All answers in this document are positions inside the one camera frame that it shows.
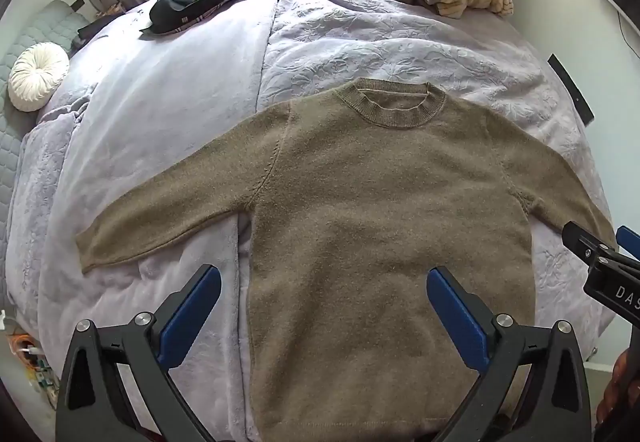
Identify lavender embossed quilt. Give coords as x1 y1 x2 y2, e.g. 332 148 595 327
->
4 0 621 442

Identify dark cloth beside bed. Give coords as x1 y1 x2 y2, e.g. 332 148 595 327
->
70 1 127 54

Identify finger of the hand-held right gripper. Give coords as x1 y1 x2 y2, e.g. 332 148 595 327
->
561 221 619 274
615 225 640 266

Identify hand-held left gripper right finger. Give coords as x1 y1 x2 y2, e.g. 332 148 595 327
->
426 266 594 442

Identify thin wall cable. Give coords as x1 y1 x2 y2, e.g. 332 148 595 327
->
617 11 633 49

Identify brown knit sweater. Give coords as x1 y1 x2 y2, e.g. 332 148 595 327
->
75 77 618 442

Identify lavender fleece blanket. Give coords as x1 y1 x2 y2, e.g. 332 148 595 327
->
37 0 286 442

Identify orange floor cables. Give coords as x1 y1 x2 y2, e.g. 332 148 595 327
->
0 307 60 412

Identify white round pleated cushion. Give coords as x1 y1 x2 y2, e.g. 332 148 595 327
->
7 44 70 112

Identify person's right hand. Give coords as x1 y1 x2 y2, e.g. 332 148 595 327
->
597 348 635 419

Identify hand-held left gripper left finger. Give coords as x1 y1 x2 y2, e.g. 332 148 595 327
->
55 265 222 442

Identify black flat bar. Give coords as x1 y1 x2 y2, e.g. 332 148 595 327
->
547 53 595 125

